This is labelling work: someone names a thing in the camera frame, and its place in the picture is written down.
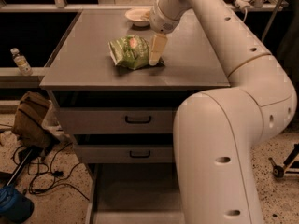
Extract green jalapeno chip bag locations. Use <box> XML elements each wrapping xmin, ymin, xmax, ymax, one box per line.
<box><xmin>108</xmin><ymin>35</ymin><xmax>150</xmax><ymax>70</ymax></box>

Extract metal diagonal pole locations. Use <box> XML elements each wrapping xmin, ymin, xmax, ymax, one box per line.
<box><xmin>261</xmin><ymin>0</ymin><xmax>283</xmax><ymax>42</ymax></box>

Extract grey drawer cabinet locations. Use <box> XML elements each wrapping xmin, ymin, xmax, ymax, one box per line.
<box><xmin>39</xmin><ymin>8</ymin><xmax>231</xmax><ymax>180</ymax></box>

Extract black wheeled stand leg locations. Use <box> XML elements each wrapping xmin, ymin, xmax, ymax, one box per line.
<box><xmin>269</xmin><ymin>144</ymin><xmax>299</xmax><ymax>178</ymax></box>

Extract grey drawer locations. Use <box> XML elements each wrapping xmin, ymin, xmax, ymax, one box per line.
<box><xmin>74</xmin><ymin>133</ymin><xmax>173</xmax><ymax>163</ymax></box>
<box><xmin>85</xmin><ymin>163</ymin><xmax>185</xmax><ymax>224</ymax></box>
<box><xmin>52</xmin><ymin>91</ymin><xmax>200</xmax><ymax>135</ymax></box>

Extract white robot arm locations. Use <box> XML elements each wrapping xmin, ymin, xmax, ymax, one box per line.
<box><xmin>150</xmin><ymin>0</ymin><xmax>297</xmax><ymax>224</ymax></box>

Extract black floor cables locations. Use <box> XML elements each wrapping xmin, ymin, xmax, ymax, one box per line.
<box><xmin>10</xmin><ymin>141</ymin><xmax>91</xmax><ymax>202</ymax></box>

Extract white power strip cable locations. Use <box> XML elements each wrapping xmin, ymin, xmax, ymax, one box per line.
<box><xmin>225</xmin><ymin>0</ymin><xmax>254</xmax><ymax>22</ymax></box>

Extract white bowl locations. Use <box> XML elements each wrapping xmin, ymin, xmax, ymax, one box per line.
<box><xmin>125</xmin><ymin>8</ymin><xmax>150</xmax><ymax>27</ymax></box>

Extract grey top drawer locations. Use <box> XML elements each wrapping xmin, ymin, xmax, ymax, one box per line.
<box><xmin>52</xmin><ymin>91</ymin><xmax>200</xmax><ymax>135</ymax></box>

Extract grey middle drawer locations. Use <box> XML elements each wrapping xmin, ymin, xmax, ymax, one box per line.
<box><xmin>74</xmin><ymin>133</ymin><xmax>173</xmax><ymax>163</ymax></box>

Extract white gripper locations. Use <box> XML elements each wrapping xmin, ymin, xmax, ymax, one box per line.
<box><xmin>149</xmin><ymin>0</ymin><xmax>179</xmax><ymax>66</ymax></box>

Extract blue round device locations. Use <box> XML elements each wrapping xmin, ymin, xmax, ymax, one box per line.
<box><xmin>0</xmin><ymin>185</ymin><xmax>34</xmax><ymax>223</ymax></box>

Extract grey bottom drawer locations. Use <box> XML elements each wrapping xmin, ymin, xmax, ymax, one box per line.
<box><xmin>85</xmin><ymin>163</ymin><xmax>185</xmax><ymax>224</ymax></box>

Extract clear plastic water bottle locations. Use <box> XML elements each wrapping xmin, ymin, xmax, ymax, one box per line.
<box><xmin>10</xmin><ymin>48</ymin><xmax>33</xmax><ymax>76</ymax></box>

